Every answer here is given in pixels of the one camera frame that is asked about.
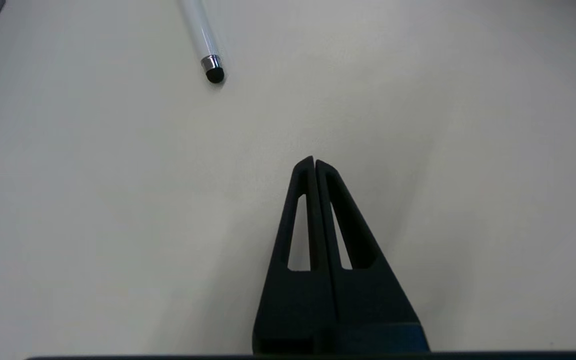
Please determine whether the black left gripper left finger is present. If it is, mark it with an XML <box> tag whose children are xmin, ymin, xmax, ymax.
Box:
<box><xmin>252</xmin><ymin>156</ymin><xmax>338</xmax><ymax>357</ymax></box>

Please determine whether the white stylus pen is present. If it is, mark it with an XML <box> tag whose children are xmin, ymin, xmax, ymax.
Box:
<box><xmin>178</xmin><ymin>0</ymin><xmax>227</xmax><ymax>85</ymax></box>

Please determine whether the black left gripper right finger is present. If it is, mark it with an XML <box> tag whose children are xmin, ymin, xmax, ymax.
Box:
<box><xmin>315</xmin><ymin>159</ymin><xmax>431</xmax><ymax>355</ymax></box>

